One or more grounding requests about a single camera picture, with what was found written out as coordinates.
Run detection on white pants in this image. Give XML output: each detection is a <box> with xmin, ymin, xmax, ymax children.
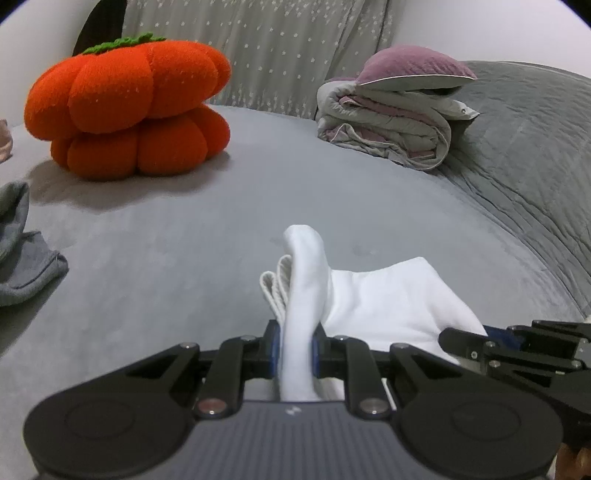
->
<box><xmin>260</xmin><ymin>224</ymin><xmax>490</xmax><ymax>402</ymax></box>

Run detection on folded grey pink quilt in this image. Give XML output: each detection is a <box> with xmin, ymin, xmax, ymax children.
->
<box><xmin>316</xmin><ymin>76</ymin><xmax>481</xmax><ymax>172</ymax></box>

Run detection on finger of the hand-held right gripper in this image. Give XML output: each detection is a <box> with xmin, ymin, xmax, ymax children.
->
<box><xmin>485</xmin><ymin>320</ymin><xmax>591</xmax><ymax>357</ymax></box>
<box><xmin>438</xmin><ymin>327</ymin><xmax>591</xmax><ymax>393</ymax></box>

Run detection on grey star-patterned pillow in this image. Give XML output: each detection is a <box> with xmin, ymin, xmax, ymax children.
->
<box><xmin>121</xmin><ymin>0</ymin><xmax>393</xmax><ymax>121</ymax></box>

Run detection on grey garment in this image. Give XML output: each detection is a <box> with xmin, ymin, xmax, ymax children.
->
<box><xmin>0</xmin><ymin>181</ymin><xmax>69</xmax><ymax>308</ymax></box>

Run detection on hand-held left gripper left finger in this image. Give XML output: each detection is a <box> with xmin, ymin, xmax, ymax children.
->
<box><xmin>99</xmin><ymin>320</ymin><xmax>281</xmax><ymax>418</ymax></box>

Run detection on purple pillow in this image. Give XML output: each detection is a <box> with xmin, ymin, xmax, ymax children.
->
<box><xmin>355</xmin><ymin>45</ymin><xmax>478</xmax><ymax>92</ymax></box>

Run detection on grey quilted blanket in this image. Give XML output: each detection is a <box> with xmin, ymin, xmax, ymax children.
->
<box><xmin>436</xmin><ymin>60</ymin><xmax>591</xmax><ymax>319</ymax></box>

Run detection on orange pumpkin plush pillow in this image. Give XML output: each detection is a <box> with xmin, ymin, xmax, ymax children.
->
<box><xmin>24</xmin><ymin>31</ymin><xmax>232</xmax><ymax>181</ymax></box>

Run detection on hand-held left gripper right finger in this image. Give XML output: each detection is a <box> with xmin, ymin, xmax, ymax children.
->
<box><xmin>311</xmin><ymin>323</ymin><xmax>485</xmax><ymax>420</ymax></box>

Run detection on dark object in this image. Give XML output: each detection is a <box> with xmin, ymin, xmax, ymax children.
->
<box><xmin>74</xmin><ymin>0</ymin><xmax>127</xmax><ymax>56</ymax></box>

